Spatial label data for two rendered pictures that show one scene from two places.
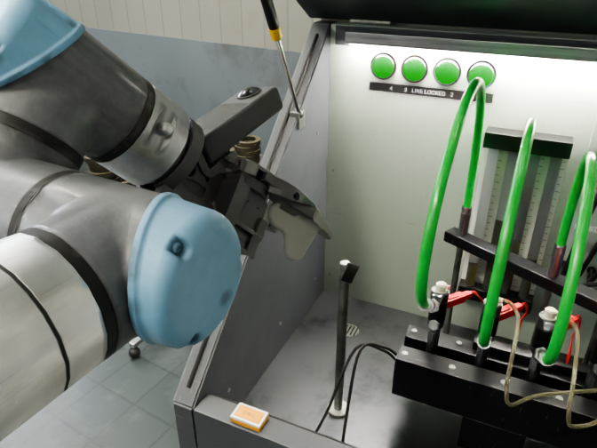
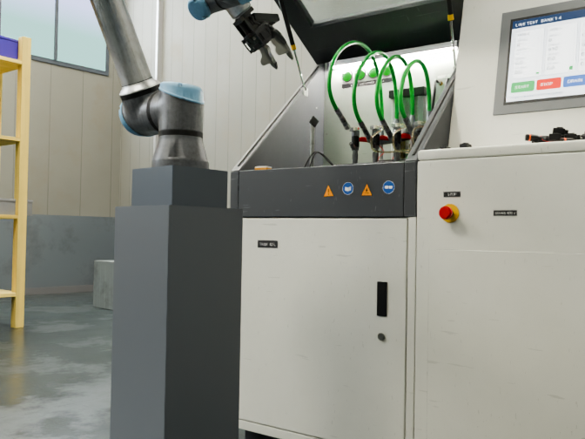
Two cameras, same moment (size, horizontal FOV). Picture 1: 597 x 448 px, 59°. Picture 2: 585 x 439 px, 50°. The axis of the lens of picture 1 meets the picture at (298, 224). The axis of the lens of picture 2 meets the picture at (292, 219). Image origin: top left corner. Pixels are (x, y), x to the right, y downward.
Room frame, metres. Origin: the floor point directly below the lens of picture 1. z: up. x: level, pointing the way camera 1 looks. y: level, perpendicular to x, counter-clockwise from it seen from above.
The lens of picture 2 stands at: (-1.51, -0.41, 0.74)
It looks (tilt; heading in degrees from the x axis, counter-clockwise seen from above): 1 degrees up; 10
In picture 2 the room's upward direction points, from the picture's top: 1 degrees clockwise
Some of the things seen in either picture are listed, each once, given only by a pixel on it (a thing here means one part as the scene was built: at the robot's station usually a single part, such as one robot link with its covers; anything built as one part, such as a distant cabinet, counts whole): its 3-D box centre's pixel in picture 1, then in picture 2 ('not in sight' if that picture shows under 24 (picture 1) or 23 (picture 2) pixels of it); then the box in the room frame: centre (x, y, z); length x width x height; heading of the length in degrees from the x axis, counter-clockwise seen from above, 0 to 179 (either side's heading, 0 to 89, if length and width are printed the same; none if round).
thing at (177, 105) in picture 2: not in sight; (179, 107); (0.08, 0.19, 1.07); 0.13 x 0.12 x 0.14; 60
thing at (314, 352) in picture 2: not in sight; (312, 326); (0.47, -0.12, 0.44); 0.65 x 0.02 x 0.68; 65
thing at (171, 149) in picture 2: not in sight; (180, 151); (0.08, 0.18, 0.95); 0.15 x 0.15 x 0.10
